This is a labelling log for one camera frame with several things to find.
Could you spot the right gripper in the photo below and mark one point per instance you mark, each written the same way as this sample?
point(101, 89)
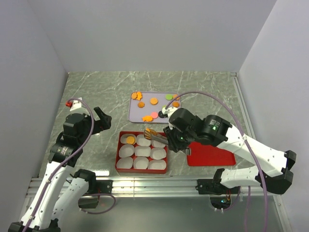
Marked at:
point(175, 144)

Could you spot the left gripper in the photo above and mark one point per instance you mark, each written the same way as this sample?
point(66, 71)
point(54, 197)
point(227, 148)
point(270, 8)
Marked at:
point(104, 123)

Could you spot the black sandwich cookie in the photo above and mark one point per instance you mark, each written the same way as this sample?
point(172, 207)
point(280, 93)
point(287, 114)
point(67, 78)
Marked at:
point(162, 115)

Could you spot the orange dotted round cookie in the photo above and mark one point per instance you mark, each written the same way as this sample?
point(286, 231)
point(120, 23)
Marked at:
point(130, 140)

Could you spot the orange fish cookie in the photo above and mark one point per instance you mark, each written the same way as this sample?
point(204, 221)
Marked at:
point(147, 118)
point(151, 131)

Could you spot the metal tongs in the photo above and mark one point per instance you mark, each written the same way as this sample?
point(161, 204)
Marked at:
point(163, 139)

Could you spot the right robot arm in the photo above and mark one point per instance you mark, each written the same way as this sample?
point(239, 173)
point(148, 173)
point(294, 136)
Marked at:
point(271, 168)

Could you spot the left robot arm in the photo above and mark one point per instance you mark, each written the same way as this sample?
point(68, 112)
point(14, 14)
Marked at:
point(59, 190)

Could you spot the white paper cup top left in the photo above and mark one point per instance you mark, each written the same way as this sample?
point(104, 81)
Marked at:
point(124, 136)

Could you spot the white paper cup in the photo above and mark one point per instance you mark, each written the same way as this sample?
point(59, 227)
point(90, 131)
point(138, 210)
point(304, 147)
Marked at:
point(142, 151)
point(125, 163)
point(158, 153)
point(142, 141)
point(140, 163)
point(124, 136)
point(126, 150)
point(157, 144)
point(157, 165)

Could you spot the red box lid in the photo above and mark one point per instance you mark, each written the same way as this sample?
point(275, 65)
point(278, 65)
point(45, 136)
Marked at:
point(207, 155)

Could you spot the white paper cup top right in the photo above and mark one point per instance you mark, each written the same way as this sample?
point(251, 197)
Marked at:
point(157, 144)

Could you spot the pink macaron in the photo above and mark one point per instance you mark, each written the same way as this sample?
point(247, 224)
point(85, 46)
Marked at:
point(154, 115)

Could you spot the green macaron upper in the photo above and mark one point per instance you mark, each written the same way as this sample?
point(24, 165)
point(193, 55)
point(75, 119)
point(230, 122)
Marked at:
point(168, 97)

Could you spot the white paper cup middle left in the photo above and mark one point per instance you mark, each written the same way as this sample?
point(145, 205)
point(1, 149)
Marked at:
point(126, 150)

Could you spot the white paper cup middle right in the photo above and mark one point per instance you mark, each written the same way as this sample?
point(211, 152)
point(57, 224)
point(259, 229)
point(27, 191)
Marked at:
point(158, 153)

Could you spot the orange round sandwich cookie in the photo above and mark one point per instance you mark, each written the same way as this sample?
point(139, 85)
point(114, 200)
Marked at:
point(153, 101)

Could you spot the white paper cup top middle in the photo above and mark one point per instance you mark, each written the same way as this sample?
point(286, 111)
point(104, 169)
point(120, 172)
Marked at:
point(142, 141)

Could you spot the lavender tray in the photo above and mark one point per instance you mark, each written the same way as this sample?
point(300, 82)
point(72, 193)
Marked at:
point(135, 113)

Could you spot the red box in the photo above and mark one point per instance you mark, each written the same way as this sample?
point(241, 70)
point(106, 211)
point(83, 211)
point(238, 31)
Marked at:
point(136, 171)

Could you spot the orange fish cookie corner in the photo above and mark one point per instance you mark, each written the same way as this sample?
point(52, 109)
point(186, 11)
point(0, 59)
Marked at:
point(138, 96)

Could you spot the white paper cup centre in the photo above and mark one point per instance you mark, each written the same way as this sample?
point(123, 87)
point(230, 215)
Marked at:
point(142, 151)

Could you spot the white paper cup bottom left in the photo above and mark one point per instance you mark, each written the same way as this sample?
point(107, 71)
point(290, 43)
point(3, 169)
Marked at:
point(125, 163)

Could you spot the white paper cup bottom right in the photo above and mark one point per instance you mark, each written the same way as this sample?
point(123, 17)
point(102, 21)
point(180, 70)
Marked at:
point(157, 165)

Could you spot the white paper cup bottom middle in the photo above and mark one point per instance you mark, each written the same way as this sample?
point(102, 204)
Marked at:
point(140, 163)

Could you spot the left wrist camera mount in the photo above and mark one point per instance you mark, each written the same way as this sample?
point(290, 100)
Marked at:
point(75, 106)

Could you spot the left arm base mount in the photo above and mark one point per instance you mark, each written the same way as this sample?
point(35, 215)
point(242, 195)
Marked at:
point(90, 199)

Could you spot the aluminium rail frame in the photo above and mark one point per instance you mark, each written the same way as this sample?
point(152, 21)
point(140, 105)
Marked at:
point(163, 185)

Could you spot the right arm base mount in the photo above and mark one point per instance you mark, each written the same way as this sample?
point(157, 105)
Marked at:
point(221, 198)

